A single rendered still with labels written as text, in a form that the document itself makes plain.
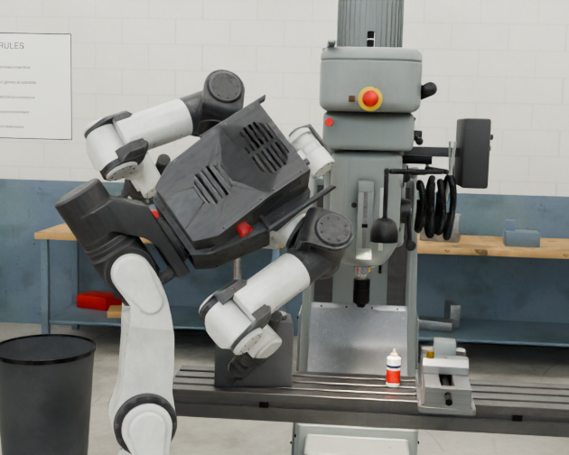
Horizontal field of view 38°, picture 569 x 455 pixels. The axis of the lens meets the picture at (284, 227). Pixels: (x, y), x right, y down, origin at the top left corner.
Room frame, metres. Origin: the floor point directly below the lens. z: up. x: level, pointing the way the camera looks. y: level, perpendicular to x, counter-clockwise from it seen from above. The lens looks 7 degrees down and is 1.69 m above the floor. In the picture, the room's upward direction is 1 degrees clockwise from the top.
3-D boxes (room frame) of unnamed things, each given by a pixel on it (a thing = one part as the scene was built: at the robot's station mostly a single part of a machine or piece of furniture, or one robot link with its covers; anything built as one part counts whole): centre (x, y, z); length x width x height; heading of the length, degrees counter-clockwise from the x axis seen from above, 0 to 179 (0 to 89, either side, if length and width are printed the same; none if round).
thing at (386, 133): (2.34, -0.23, 1.68); 0.34 x 0.24 x 0.10; 175
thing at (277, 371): (2.32, 0.08, 1.05); 0.22 x 0.12 x 0.20; 94
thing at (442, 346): (2.28, -0.46, 1.07); 0.06 x 0.05 x 0.06; 83
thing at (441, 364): (2.22, -0.46, 1.04); 0.12 x 0.06 x 0.04; 83
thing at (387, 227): (2.09, -0.26, 1.43); 0.07 x 0.07 x 0.06
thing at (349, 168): (2.30, -0.22, 1.47); 0.21 x 0.19 x 0.32; 85
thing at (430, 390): (2.25, -0.46, 1.01); 0.35 x 0.15 x 0.11; 173
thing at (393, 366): (2.30, -0.32, 1.01); 0.04 x 0.04 x 0.11
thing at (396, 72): (2.31, -0.22, 1.81); 0.47 x 0.26 x 0.16; 175
